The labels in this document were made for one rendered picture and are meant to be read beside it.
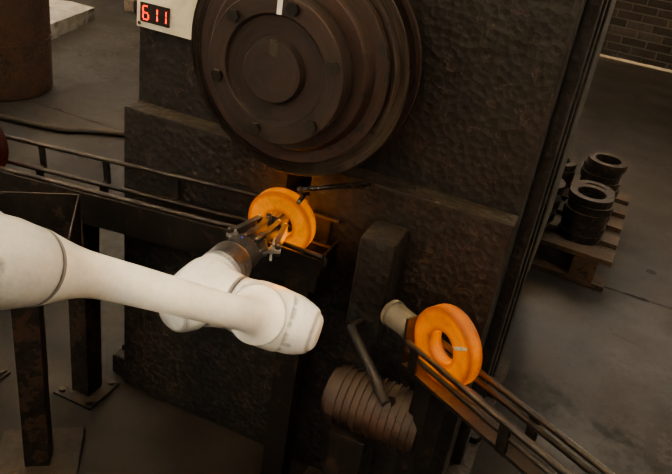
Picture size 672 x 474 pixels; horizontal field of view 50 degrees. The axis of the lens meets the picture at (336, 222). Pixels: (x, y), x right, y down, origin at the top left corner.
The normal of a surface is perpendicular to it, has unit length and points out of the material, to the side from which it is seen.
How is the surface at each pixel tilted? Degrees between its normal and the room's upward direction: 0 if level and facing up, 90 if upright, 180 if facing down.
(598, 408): 0
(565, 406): 0
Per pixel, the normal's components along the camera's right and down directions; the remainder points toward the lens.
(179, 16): -0.40, 0.39
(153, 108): 0.14, -0.87
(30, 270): 0.94, 0.16
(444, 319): -0.83, 0.15
